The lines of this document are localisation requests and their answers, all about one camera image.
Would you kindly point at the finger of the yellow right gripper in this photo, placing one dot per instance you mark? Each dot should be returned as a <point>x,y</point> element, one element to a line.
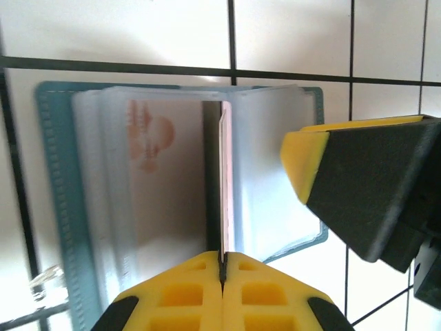
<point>365,179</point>

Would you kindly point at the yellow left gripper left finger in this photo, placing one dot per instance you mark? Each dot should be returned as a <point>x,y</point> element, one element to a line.
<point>179,300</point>

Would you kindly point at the clear blue plastic box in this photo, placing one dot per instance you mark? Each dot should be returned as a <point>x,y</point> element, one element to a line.
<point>272,172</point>

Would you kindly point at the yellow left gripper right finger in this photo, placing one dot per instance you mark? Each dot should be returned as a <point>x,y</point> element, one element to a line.
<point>272,300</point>

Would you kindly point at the white card with red logo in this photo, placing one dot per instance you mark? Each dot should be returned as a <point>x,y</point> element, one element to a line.
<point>162,179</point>

